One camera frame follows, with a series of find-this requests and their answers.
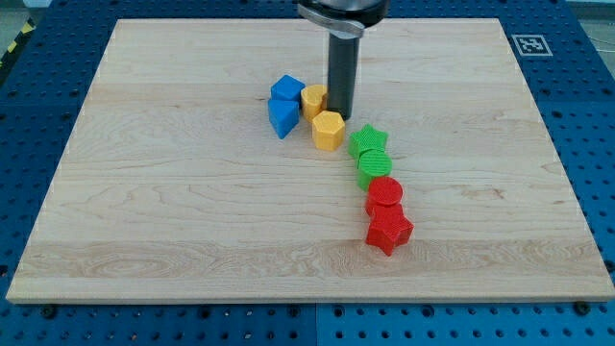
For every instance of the green star block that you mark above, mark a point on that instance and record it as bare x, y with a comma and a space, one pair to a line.
366, 139

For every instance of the green cylinder block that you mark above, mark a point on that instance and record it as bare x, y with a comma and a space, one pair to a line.
371, 165

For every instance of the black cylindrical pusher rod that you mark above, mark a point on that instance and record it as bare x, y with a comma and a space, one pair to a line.
342, 71

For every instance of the yellow heart block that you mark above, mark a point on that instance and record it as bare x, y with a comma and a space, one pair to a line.
313, 101

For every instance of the red cylinder block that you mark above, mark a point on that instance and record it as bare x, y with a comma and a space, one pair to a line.
383, 192

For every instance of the blue triangle block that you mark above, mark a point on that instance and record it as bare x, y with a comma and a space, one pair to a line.
283, 116

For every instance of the yellow hexagon block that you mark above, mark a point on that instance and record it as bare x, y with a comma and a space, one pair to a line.
328, 130

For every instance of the white fiducial marker tag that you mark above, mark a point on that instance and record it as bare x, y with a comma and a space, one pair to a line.
531, 45

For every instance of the wooden board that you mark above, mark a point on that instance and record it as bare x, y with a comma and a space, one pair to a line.
174, 188

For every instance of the yellow black hazard tape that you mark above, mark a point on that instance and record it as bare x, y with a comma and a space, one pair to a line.
17, 45

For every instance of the red star block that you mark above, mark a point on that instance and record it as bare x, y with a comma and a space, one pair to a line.
389, 228

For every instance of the blue cube block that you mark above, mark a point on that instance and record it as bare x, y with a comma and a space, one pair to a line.
287, 88

